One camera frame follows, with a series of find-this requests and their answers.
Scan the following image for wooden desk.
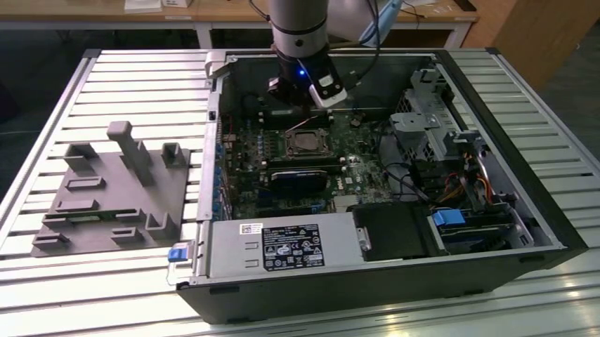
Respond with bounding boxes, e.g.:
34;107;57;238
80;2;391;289
0;0;479;50

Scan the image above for pale blue teach pendant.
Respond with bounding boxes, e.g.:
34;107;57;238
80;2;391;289
358;0;404;48

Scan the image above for grey parts rack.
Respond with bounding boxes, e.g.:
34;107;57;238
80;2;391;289
27;120;193;260

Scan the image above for CPU socket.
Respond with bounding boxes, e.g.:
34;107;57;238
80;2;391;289
279;128;331;158

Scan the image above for hard disk in blue carrier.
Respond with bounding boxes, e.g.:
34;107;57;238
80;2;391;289
428;209;521;249

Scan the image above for metal socket cover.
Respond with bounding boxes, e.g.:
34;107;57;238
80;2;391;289
287;131;324;156

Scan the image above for silver power supply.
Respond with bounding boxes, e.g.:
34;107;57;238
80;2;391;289
199;209;372;282

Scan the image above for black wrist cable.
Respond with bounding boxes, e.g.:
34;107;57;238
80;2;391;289
343;0;383;88

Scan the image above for wire locking lever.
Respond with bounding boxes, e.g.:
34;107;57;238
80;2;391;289
284;117;325;134

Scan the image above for green motherboard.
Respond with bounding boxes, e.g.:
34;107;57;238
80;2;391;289
213;105;399;221

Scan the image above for wooden cabinet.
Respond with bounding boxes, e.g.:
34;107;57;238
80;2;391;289
460;0;600;93

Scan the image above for black drive bay box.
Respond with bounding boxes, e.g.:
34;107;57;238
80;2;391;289
350;202;435;263

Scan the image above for black and white wrist camera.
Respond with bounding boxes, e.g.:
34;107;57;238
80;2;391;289
307;74;348;108

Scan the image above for silver heat sink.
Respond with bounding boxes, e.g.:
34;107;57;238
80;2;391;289
332;195;359;212

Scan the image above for black graphics card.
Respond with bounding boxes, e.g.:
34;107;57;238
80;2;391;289
267;170;329;194

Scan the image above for yellow orange wire bundle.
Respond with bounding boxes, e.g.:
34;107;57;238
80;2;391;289
438;150;495;206

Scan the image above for black PC case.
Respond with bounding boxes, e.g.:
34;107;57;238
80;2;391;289
173;48;589;326

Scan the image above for grey case release latch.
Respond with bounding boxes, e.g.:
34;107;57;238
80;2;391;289
204;51;237;81

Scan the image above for metal drive cage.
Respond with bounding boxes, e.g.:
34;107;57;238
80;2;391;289
387;68;482;166

